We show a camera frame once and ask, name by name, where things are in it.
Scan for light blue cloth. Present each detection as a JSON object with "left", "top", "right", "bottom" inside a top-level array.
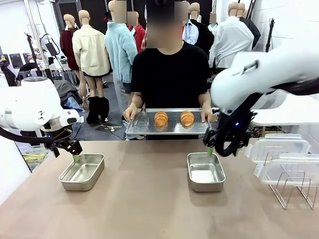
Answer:
[{"left": 61, "top": 96, "right": 84, "bottom": 112}]

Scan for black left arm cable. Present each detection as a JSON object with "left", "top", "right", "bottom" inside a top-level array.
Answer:
[{"left": 0, "top": 126, "right": 60, "bottom": 157}]

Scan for black boots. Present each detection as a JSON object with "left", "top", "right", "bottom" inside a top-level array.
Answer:
[{"left": 86, "top": 96, "right": 110, "bottom": 124}]

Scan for grey coat pile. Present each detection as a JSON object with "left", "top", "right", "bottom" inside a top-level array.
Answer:
[{"left": 53, "top": 79, "right": 84, "bottom": 105}]

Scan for rectangular steel container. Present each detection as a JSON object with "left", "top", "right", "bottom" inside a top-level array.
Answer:
[
  {"left": 58, "top": 153, "right": 105, "bottom": 192},
  {"left": 187, "top": 152, "right": 226, "bottom": 193}
]

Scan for person's right hand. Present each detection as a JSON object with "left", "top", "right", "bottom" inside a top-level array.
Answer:
[{"left": 123, "top": 107, "right": 138, "bottom": 123}]

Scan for mannequin in cream jacket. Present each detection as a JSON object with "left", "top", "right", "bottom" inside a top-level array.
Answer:
[{"left": 72, "top": 9, "right": 112, "bottom": 100}]

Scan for perforated metal baking tray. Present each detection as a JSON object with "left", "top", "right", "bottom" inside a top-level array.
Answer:
[{"left": 125, "top": 108, "right": 212, "bottom": 136}]

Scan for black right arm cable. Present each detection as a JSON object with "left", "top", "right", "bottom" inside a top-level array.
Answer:
[{"left": 214, "top": 77, "right": 319, "bottom": 157}]

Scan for mannequin in black coat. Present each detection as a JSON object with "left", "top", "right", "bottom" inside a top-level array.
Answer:
[{"left": 238, "top": 2, "right": 262, "bottom": 50}]

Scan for mannequin in white shirt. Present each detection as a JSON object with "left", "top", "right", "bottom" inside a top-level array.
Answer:
[{"left": 208, "top": 1, "right": 255, "bottom": 69}]

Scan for black tripod stand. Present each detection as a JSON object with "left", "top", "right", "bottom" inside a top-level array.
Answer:
[{"left": 24, "top": 32, "right": 45, "bottom": 78}]

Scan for mannequin in red hoodie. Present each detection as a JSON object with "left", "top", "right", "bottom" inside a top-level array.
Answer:
[{"left": 127, "top": 11, "right": 147, "bottom": 53}]

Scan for clear plastic latch lid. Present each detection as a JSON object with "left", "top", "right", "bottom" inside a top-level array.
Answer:
[
  {"left": 245, "top": 133, "right": 311, "bottom": 164},
  {"left": 253, "top": 153, "right": 319, "bottom": 186}
]

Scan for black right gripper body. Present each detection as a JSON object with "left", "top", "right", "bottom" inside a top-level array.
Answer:
[{"left": 218, "top": 111, "right": 254, "bottom": 151}]

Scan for white side table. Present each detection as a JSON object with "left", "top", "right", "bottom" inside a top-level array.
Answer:
[{"left": 251, "top": 94, "right": 319, "bottom": 126}]

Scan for golden croissant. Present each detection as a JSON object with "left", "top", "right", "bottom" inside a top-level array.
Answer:
[
  {"left": 154, "top": 111, "right": 169, "bottom": 128},
  {"left": 179, "top": 110, "right": 195, "bottom": 127}
]

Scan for mannequin in blue shirt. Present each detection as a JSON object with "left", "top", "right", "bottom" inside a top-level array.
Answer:
[{"left": 182, "top": 2, "right": 199, "bottom": 46}]

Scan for person's left forearm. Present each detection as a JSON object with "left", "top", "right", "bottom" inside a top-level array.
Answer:
[{"left": 198, "top": 92, "right": 212, "bottom": 110}]

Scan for metal wire lid rack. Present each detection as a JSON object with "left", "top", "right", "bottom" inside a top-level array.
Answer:
[{"left": 264, "top": 150, "right": 319, "bottom": 210}]

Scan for mannequin in dark red jacket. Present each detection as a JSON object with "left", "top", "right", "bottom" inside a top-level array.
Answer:
[{"left": 59, "top": 13, "right": 80, "bottom": 72}]

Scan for person in black t-shirt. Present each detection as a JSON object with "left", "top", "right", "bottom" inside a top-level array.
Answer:
[{"left": 131, "top": 0, "right": 212, "bottom": 140}]

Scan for person's left hand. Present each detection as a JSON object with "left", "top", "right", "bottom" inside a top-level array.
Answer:
[{"left": 200, "top": 107, "right": 215, "bottom": 123}]

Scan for mannequin in black jacket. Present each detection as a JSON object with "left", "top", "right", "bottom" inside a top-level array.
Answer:
[{"left": 190, "top": 2, "right": 215, "bottom": 54}]

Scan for tall black camera stand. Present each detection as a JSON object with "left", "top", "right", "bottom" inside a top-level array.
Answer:
[{"left": 265, "top": 17, "right": 276, "bottom": 53}]

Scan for clear plastic storage box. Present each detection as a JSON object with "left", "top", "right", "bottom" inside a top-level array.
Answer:
[{"left": 21, "top": 145, "right": 48, "bottom": 172}]

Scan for mannequin in light blue fleece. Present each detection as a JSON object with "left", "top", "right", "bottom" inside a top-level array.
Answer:
[{"left": 104, "top": 0, "right": 139, "bottom": 113}]

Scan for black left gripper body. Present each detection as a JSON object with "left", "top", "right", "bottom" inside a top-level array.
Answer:
[{"left": 46, "top": 126, "right": 76, "bottom": 151}]

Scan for grey mannequin base plate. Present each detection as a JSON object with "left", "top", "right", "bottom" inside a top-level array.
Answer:
[{"left": 96, "top": 123, "right": 125, "bottom": 134}]

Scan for silver light stand pole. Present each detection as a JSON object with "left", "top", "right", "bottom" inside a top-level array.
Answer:
[{"left": 24, "top": 0, "right": 55, "bottom": 84}]

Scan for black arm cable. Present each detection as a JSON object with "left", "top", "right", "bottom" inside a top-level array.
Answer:
[
  {"left": 0, "top": 126, "right": 60, "bottom": 157},
  {"left": 214, "top": 77, "right": 319, "bottom": 157}
]

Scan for black lamp head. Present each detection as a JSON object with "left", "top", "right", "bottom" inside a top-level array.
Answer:
[{"left": 45, "top": 42, "right": 60, "bottom": 57}]

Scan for person's right forearm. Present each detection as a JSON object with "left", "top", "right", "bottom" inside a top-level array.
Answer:
[{"left": 127, "top": 92, "right": 145, "bottom": 112}]

